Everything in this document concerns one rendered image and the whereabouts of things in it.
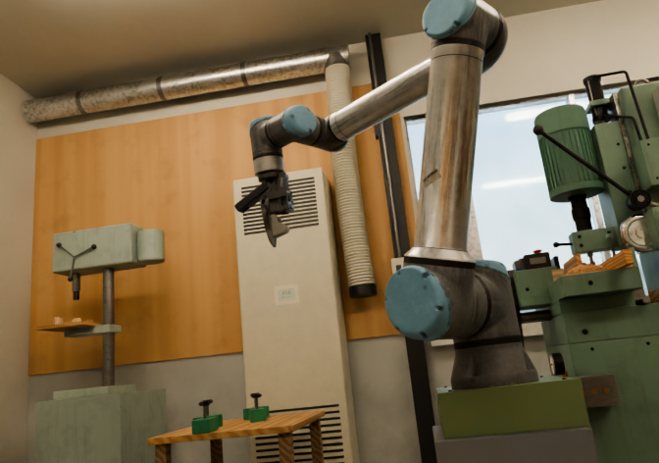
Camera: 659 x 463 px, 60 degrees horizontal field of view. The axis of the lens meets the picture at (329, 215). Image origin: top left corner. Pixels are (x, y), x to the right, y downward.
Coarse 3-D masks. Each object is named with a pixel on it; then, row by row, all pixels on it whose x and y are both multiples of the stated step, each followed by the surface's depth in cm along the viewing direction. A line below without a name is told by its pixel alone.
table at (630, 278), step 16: (592, 272) 162; (608, 272) 161; (624, 272) 160; (560, 288) 166; (576, 288) 162; (592, 288) 161; (608, 288) 160; (624, 288) 159; (528, 304) 183; (544, 304) 183
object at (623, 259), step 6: (624, 252) 154; (630, 252) 154; (612, 258) 165; (618, 258) 159; (624, 258) 154; (630, 258) 153; (600, 264) 178; (606, 264) 171; (612, 264) 166; (618, 264) 160; (624, 264) 155; (630, 264) 154
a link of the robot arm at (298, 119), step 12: (288, 108) 160; (300, 108) 159; (276, 120) 161; (288, 120) 157; (300, 120) 158; (312, 120) 161; (276, 132) 161; (288, 132) 158; (300, 132) 158; (312, 132) 162; (276, 144) 164
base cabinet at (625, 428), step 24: (648, 336) 163; (576, 360) 165; (600, 360) 164; (624, 360) 163; (648, 360) 161; (624, 384) 161; (648, 384) 160; (600, 408) 161; (624, 408) 160; (648, 408) 158; (600, 432) 160; (624, 432) 158; (648, 432) 157; (600, 456) 158; (624, 456) 157; (648, 456) 156
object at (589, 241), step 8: (576, 232) 191; (584, 232) 190; (592, 232) 190; (600, 232) 189; (576, 240) 190; (584, 240) 190; (592, 240) 189; (600, 240) 189; (608, 240) 188; (616, 240) 188; (576, 248) 190; (584, 248) 189; (592, 248) 189; (600, 248) 188; (608, 248) 189; (616, 248) 190
